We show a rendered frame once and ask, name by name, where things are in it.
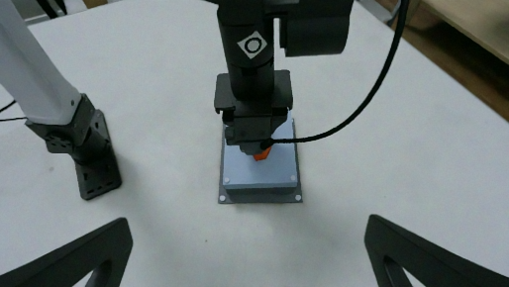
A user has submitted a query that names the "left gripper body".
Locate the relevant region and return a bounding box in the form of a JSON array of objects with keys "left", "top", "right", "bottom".
[{"left": 214, "top": 53, "right": 293, "bottom": 143}]

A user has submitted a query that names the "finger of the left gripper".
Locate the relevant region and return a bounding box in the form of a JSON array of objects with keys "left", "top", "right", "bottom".
[
  {"left": 222, "top": 110, "right": 234, "bottom": 127},
  {"left": 270, "top": 116, "right": 288, "bottom": 135}
]

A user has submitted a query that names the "light blue flat plate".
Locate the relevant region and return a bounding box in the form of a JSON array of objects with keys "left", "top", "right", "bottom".
[{"left": 223, "top": 109, "right": 297, "bottom": 189}]

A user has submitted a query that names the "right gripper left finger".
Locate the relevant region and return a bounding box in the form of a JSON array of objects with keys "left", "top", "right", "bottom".
[{"left": 0, "top": 218, "right": 134, "bottom": 287}]

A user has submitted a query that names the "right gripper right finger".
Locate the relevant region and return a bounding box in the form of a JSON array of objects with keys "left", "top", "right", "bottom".
[{"left": 363, "top": 214, "right": 509, "bottom": 287}]

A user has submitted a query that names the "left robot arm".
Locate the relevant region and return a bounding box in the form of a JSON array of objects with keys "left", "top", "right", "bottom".
[{"left": 0, "top": 0, "right": 355, "bottom": 201}]

